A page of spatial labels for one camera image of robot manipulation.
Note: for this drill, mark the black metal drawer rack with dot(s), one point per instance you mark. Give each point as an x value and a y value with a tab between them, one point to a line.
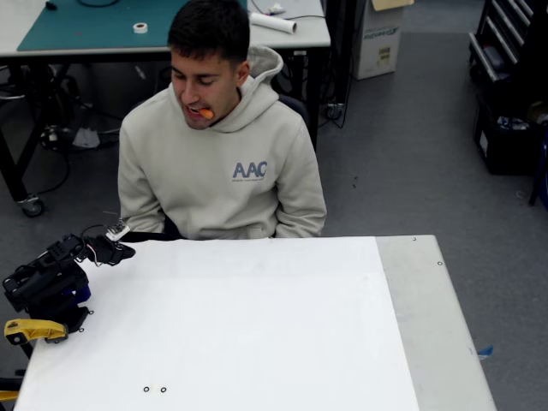
496	38

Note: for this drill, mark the white paper roll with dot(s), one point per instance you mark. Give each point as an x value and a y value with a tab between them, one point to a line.
274	22

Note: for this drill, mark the small white camera board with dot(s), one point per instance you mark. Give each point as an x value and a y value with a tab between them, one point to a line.
117	230

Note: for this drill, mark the blue tape scrap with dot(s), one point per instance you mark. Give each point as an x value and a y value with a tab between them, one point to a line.
485	351

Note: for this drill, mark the grey work table black legs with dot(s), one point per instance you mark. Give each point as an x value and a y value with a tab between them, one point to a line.
85	53

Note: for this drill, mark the black storage crate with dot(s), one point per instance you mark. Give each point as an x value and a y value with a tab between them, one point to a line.
509	145

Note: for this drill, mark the man in beige hoodie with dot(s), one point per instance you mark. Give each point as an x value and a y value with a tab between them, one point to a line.
222	180

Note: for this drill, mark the green cutting mat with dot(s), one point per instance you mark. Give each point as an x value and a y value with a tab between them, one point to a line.
98	25

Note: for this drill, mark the black marker pen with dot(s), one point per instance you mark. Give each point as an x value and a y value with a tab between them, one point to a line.
51	5

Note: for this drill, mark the large white paper sheet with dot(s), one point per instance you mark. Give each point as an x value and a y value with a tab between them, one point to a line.
222	325

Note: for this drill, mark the white crumpled bag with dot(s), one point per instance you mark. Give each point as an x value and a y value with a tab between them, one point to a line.
85	138

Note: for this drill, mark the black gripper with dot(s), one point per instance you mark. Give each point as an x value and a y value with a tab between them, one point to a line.
115	253

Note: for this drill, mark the grey caster wheel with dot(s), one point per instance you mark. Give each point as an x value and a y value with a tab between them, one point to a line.
32	206
335	112

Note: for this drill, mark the white tape roll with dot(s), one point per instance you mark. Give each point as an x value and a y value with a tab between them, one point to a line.
140	27

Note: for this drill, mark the yellow table clamp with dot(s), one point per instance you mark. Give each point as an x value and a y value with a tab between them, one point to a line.
36	329

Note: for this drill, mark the white cardboard box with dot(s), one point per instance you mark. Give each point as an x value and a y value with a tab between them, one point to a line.
379	43

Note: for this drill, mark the blue chair leg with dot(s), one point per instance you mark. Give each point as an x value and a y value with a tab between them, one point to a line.
540	171

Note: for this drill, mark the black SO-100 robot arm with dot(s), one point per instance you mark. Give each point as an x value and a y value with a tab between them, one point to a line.
43	284

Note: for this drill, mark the small orange snack piece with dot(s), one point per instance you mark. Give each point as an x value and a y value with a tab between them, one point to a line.
207	114

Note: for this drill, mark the small white tube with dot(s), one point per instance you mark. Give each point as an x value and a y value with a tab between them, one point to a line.
276	8

